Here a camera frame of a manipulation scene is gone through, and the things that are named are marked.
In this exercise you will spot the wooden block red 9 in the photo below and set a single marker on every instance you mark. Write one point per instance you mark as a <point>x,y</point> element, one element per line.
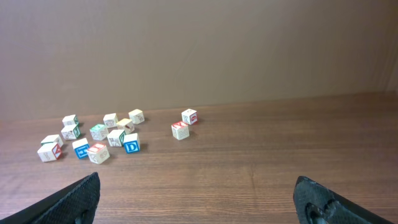
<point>189,116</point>

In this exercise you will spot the wooden block yellow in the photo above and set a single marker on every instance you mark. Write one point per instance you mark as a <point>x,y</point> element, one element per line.
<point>137,116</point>
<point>126,124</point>

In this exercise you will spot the wooden block plain back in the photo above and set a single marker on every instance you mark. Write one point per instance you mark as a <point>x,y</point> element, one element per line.
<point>110,120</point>

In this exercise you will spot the wooden block green side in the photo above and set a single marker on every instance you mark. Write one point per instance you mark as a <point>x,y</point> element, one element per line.
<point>116,137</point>

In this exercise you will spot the wooden block blue D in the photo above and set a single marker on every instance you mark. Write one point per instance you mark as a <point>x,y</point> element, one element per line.
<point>132,143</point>

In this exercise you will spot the wooden block green J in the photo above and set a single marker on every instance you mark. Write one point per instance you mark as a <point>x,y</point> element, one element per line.
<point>71,132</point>

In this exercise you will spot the wooden block blue side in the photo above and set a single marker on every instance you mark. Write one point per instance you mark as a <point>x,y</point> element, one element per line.
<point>80,147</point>

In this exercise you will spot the wooden block yellow back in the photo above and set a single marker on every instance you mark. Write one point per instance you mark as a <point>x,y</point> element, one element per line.
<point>137,116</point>

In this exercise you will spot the wooden block red side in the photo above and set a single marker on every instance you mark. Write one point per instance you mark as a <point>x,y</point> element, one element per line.
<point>49,152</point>

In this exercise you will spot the wooden block yellow top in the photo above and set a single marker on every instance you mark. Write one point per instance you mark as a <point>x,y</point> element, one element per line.
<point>126,124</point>

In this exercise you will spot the wooden block red X top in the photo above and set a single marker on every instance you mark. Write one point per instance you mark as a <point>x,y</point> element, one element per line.
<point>180,130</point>

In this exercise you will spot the wooden block green top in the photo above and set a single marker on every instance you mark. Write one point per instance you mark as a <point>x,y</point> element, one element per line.
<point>99,132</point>

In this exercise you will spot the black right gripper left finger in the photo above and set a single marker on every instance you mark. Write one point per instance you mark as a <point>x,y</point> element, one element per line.
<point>76,203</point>

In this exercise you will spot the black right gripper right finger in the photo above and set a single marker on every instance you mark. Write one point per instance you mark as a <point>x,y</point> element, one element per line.
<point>315,203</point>

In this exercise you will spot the wooden block far left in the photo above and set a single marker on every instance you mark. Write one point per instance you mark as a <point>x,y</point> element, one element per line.
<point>70,120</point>

